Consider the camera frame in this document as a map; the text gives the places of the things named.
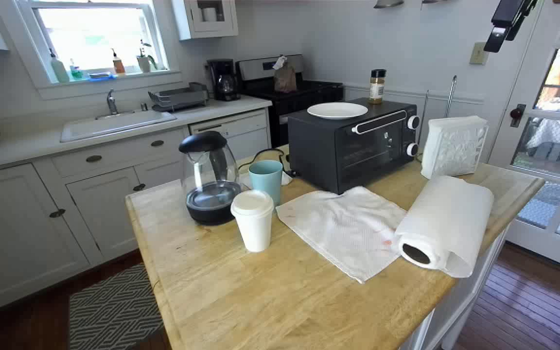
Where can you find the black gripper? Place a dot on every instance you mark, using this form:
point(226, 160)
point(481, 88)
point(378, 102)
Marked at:
point(514, 12)

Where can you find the white paper towel roll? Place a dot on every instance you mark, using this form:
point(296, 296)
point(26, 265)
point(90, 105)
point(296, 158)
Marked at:
point(448, 216)

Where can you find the white folded towel stack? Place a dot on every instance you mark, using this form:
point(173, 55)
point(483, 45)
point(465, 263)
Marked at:
point(455, 146)

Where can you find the black door latch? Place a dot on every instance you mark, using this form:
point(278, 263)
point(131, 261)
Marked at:
point(518, 115)

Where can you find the spice jar with black lid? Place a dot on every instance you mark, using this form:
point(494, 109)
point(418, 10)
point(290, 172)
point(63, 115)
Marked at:
point(378, 88)

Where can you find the white plate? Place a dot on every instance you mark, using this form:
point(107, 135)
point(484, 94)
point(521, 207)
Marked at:
point(337, 109)

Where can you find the black toaster oven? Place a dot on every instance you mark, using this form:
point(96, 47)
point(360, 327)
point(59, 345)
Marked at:
point(350, 152)

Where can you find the black and steel stove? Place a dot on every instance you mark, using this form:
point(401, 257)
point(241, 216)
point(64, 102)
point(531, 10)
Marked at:
point(306, 94)

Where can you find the brown paper bag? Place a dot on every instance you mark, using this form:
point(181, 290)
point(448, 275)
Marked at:
point(284, 76)

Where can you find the white cloth with red stain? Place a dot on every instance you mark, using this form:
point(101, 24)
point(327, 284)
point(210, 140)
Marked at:
point(348, 226)

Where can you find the teal cup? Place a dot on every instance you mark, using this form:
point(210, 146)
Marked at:
point(267, 179)

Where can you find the white dishwasher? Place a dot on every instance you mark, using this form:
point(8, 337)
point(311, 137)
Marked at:
point(241, 133)

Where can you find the black coffee maker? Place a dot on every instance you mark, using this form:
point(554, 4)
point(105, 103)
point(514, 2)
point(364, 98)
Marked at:
point(222, 80)

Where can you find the white foam cup with lid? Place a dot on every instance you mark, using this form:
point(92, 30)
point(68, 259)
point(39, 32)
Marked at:
point(253, 224)

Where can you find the glass electric kettle black lid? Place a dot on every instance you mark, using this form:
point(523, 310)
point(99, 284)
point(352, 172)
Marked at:
point(210, 181)

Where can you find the grey dish rack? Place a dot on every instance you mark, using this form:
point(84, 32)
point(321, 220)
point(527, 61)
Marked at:
point(177, 98)

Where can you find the wooden top white kitchen island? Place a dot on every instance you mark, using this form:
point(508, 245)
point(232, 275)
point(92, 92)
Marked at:
point(261, 298)

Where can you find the pale pump dispenser bottle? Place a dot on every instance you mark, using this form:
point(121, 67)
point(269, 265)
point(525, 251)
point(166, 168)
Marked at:
point(144, 59)

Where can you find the orange soap bottle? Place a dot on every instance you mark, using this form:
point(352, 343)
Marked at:
point(117, 63)

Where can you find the chrome faucet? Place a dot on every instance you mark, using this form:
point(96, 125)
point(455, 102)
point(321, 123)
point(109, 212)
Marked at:
point(111, 102)

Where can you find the white kitchen sink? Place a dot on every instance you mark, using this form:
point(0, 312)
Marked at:
point(115, 125)

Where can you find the blue sponge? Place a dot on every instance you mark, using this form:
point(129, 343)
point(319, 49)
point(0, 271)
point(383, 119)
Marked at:
point(99, 76)

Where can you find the white framed kitchen window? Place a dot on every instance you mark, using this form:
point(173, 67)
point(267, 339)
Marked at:
point(92, 35)

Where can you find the small teal bottle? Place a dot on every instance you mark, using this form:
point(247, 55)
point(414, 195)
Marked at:
point(74, 70)

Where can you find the green soap bottle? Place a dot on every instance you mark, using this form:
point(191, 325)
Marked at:
point(59, 70)

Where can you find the grey patterned floor mat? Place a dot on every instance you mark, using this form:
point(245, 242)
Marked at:
point(115, 312)

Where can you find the white base kitchen cabinets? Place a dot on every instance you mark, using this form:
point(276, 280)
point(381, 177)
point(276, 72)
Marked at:
point(28, 226)

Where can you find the beige wall light switch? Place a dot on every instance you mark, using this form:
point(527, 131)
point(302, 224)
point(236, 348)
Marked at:
point(479, 53)

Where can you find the white glass front wall cabinet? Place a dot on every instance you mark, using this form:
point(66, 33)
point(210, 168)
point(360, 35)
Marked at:
point(204, 18)

